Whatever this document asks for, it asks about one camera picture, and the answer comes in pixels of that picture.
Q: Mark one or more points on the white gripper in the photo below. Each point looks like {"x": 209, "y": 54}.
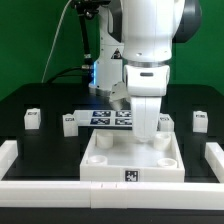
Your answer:
{"x": 146, "y": 87}

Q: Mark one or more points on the white square tabletop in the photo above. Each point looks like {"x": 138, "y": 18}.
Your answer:
{"x": 117, "y": 156}

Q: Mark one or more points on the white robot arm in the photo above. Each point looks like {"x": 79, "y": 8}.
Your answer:
{"x": 136, "y": 38}

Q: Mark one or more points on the white U-shaped obstacle fence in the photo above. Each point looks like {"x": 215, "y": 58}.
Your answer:
{"x": 76, "y": 194}

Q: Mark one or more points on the white marker base plate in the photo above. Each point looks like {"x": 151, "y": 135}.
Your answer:
{"x": 103, "y": 118}

